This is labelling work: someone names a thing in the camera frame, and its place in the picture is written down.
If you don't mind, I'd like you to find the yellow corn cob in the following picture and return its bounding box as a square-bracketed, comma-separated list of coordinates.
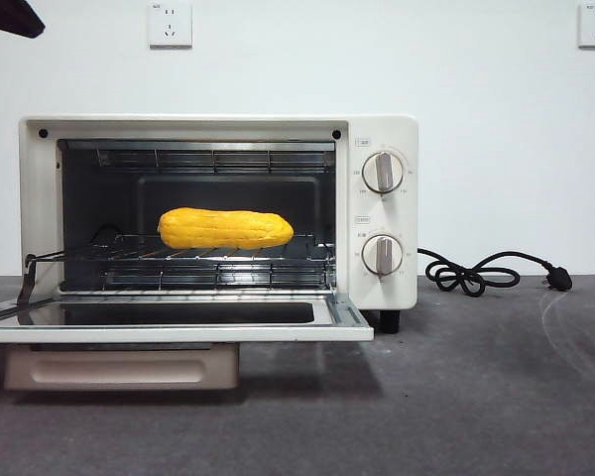
[157, 206, 295, 251]

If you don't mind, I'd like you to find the glass oven door with handle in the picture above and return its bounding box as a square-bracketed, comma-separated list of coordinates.
[0, 290, 376, 393]

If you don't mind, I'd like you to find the cream Toshiba toaster oven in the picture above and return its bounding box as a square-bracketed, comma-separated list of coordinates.
[18, 115, 420, 336]

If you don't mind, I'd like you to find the cream oven dial knob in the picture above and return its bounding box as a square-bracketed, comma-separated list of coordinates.
[362, 233, 405, 277]
[362, 152, 406, 195]

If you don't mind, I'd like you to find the black power cord with plug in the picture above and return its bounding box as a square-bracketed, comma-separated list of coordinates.
[416, 247, 574, 294]

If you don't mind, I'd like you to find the metal wire oven rack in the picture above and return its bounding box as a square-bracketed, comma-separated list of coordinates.
[27, 232, 338, 264]

